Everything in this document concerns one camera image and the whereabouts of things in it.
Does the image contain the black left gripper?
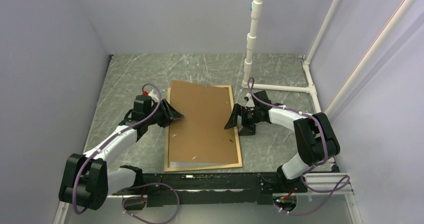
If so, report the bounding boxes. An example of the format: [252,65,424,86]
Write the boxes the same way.
[145,98,184,128]

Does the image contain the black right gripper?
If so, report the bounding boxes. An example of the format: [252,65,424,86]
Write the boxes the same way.
[224,103,261,136]

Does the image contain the brown mdf backing board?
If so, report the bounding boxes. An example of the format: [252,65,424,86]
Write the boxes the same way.
[167,80,240,165]

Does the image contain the wooden picture frame green inlay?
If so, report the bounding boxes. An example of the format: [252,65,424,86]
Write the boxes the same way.
[163,84,243,173]

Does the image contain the printed photo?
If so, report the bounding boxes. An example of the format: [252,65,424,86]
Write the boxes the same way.
[168,162,222,169]

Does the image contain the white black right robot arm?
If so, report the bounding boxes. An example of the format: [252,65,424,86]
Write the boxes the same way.
[224,91,341,192]

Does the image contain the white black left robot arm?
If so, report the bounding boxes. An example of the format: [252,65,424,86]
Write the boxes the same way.
[58,92,184,214]

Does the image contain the white pvc pipe stand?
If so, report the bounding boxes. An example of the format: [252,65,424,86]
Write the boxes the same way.
[241,0,424,117]

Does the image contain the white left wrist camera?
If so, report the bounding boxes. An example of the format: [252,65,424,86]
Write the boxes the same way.
[142,89,161,103]

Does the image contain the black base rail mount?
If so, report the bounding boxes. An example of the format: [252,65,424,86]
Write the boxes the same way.
[112,172,307,207]

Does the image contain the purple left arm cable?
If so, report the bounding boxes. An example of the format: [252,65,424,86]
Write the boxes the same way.
[72,83,180,224]

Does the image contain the aluminium extrusion rail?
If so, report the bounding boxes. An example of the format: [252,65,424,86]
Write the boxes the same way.
[303,173,354,195]

